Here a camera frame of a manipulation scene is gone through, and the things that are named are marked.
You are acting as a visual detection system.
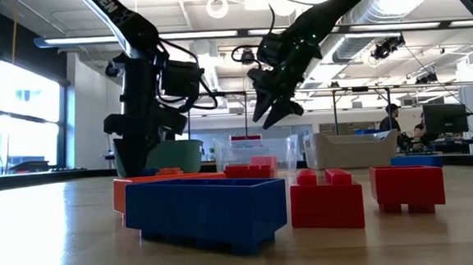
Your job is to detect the black table edge rail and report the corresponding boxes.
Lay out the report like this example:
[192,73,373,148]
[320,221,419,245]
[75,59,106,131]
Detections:
[0,144,473,198]

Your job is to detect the light grey plastic bin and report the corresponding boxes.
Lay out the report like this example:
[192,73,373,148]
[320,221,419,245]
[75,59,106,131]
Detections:
[303,128,401,172]

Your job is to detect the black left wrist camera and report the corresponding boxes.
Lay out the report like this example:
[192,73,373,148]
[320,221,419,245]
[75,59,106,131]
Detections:
[158,57,207,100]

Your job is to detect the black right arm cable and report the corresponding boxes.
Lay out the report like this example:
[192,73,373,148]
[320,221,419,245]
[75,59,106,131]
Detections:
[227,0,319,72]

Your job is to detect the orange two-by-four building block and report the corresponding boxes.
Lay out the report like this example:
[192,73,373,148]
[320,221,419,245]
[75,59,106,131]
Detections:
[112,171,228,217]

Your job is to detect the red box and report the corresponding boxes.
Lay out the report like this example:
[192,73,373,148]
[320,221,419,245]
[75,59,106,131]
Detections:
[229,134,263,143]

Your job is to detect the black computer monitor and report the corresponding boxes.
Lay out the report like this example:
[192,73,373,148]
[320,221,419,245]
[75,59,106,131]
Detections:
[421,101,470,137]

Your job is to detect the white ring ceiling lamp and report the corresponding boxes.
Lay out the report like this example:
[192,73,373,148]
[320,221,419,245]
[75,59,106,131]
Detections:
[204,0,231,21]

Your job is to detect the teal plastic bin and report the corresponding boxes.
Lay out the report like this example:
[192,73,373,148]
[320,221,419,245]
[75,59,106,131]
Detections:
[112,137,206,180]

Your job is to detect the red two-by-four building block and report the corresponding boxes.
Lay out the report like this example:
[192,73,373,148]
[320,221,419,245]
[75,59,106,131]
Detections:
[288,166,367,235]

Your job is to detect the black track light cluster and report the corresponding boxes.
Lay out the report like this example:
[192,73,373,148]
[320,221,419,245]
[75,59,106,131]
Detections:
[369,34,407,62]
[414,69,439,86]

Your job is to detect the blue two-by-four building block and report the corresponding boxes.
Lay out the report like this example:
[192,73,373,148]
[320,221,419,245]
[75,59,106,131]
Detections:
[389,153,444,171]
[123,172,291,264]
[139,167,160,179]

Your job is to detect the large window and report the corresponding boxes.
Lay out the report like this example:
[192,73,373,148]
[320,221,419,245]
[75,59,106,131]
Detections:
[0,56,71,172]

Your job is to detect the yellow hanging strap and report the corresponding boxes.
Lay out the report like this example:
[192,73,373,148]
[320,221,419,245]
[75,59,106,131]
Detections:
[7,0,22,65]

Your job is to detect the red two-by-two building block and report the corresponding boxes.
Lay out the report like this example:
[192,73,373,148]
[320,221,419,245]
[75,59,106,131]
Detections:
[223,162,275,183]
[369,162,447,218]

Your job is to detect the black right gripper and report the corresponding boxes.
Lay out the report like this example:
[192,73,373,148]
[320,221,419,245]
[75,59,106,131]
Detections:
[244,22,328,131]

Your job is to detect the clear plastic bin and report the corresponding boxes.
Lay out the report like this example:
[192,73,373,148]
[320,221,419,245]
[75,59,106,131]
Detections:
[213,133,301,176]

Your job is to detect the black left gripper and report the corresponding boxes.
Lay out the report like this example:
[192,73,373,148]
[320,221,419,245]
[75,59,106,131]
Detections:
[102,104,192,179]

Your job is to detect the black metal stand frame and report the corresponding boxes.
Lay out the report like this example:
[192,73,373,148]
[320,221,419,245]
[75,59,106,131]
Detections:
[331,84,394,136]
[185,89,250,141]

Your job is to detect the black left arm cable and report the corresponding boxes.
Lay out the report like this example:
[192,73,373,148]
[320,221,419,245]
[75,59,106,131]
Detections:
[150,34,219,115]

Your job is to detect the long ceiling light bar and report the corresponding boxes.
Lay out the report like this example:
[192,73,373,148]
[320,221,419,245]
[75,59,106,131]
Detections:
[32,11,473,54]

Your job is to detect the black ceiling spotlight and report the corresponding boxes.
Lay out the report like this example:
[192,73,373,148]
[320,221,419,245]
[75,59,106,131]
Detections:
[103,60,122,79]
[239,48,257,66]

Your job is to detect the person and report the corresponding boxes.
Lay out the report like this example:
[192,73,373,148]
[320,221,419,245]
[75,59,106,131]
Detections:
[411,111,427,139]
[377,102,402,134]

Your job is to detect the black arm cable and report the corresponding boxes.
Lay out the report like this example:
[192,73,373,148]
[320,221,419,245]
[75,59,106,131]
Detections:
[150,34,219,115]
[227,0,319,72]

